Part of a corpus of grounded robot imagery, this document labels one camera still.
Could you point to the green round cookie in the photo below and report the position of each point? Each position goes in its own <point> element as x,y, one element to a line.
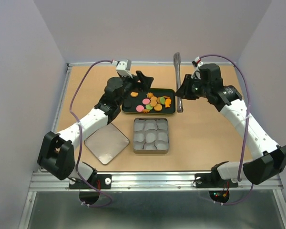
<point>161,100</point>

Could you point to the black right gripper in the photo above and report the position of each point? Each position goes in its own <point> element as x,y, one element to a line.
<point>183,91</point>

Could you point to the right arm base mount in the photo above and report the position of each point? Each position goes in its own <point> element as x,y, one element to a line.
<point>210,180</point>

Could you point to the orange dotted cookie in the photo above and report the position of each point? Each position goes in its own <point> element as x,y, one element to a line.
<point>158,107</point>

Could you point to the square cookie tin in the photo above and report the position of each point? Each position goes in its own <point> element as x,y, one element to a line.
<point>150,136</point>

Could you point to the metal tongs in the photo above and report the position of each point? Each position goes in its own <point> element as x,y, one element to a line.
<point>177,62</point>

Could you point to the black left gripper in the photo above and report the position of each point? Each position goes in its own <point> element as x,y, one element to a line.
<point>145,84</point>

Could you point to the black round cookie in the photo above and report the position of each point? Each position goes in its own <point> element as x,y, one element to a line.
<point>127,105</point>

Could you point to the pink round cookie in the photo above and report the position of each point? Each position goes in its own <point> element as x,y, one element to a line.
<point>139,108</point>
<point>146,101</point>

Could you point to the aluminium front rail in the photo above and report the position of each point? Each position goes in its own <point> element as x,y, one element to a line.
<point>125,181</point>

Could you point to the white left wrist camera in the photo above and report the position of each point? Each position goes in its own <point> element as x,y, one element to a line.
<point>123,68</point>

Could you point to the tin lid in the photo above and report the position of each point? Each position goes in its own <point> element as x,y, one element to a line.
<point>106,143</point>

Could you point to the black cookie tray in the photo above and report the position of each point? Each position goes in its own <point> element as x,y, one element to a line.
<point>157,92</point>

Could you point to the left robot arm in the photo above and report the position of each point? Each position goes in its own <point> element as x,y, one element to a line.
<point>57,149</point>

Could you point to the round orange cookie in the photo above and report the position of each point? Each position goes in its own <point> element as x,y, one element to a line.
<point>134,94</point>

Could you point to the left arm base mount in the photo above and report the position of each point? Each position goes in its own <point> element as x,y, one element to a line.
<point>102,181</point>

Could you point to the pink round cookie upper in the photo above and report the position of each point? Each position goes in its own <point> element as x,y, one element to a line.
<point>146,101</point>

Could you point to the orange swirl cookie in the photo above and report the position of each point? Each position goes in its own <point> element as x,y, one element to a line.
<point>149,95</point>

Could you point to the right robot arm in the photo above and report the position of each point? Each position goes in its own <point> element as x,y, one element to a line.
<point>268,157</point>

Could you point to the pink round cookie lower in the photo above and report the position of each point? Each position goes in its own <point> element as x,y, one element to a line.
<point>139,108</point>

